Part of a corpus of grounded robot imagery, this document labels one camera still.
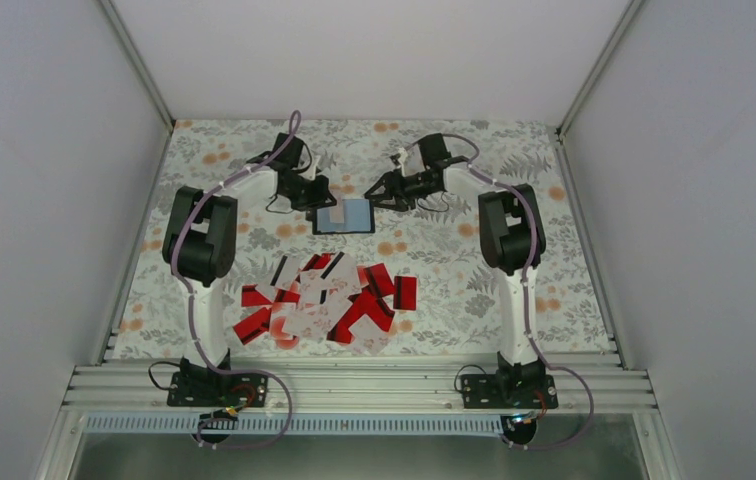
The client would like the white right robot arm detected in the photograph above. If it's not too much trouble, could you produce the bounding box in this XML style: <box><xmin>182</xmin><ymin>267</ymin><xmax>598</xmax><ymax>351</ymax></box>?
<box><xmin>364</xmin><ymin>133</ymin><xmax>547</xmax><ymax>407</ymax></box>

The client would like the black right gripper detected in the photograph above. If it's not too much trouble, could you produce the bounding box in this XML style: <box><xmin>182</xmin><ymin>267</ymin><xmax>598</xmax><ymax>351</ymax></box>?
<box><xmin>365</xmin><ymin>168</ymin><xmax>439</xmax><ymax>212</ymax></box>

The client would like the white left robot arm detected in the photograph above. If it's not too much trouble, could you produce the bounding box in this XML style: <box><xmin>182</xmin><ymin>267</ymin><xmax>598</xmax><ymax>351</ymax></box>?
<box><xmin>162</xmin><ymin>133</ymin><xmax>337</xmax><ymax>405</ymax></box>

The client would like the floral patterned table mat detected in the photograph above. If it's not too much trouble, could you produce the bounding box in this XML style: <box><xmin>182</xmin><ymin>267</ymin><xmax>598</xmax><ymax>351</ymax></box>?
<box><xmin>113</xmin><ymin>119</ymin><xmax>609</xmax><ymax>360</ymax></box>

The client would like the red card centre right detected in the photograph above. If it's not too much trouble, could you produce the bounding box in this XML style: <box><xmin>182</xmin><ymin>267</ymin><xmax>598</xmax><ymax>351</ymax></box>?
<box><xmin>364</xmin><ymin>263</ymin><xmax>395</xmax><ymax>298</ymax></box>

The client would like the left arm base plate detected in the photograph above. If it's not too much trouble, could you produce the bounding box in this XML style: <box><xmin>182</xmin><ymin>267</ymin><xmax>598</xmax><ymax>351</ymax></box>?
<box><xmin>166</xmin><ymin>373</ymin><xmax>269</xmax><ymax>408</ymax></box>

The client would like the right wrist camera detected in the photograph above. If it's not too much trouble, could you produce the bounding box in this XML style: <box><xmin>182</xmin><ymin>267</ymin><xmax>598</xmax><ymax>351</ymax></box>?
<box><xmin>391</xmin><ymin>147</ymin><xmax>415</xmax><ymax>177</ymax></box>

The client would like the black card holder wallet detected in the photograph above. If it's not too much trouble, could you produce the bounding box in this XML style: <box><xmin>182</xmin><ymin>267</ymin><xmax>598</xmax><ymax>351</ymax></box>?
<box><xmin>312</xmin><ymin>198</ymin><xmax>375</xmax><ymax>235</ymax></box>

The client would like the slotted cable duct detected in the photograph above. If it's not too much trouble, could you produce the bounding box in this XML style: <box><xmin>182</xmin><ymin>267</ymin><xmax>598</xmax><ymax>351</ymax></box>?
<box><xmin>82</xmin><ymin>412</ymin><xmax>503</xmax><ymax>437</ymax></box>

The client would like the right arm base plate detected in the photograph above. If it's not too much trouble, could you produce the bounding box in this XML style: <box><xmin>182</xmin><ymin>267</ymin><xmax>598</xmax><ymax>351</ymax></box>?
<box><xmin>459</xmin><ymin>373</ymin><xmax>559</xmax><ymax>410</ymax></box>

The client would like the red card lower right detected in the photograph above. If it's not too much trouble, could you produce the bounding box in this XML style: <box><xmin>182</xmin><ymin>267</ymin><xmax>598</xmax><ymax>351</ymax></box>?
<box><xmin>327</xmin><ymin>291</ymin><xmax>395</xmax><ymax>344</ymax></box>

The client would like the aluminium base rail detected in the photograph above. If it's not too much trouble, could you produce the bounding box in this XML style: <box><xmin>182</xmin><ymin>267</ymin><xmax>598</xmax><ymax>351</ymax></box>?
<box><xmin>62</xmin><ymin>356</ymin><xmax>658</xmax><ymax>414</ymax></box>

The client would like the red card far right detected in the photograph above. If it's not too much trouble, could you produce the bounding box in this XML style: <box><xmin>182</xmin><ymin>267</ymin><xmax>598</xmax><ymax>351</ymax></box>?
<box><xmin>393</xmin><ymin>275</ymin><xmax>418</xmax><ymax>311</ymax></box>

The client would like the aluminium frame post right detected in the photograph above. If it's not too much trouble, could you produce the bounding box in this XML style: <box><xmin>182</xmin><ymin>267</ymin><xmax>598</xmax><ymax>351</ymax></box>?
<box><xmin>556</xmin><ymin>0</ymin><xmax>646</xmax><ymax>139</ymax></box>

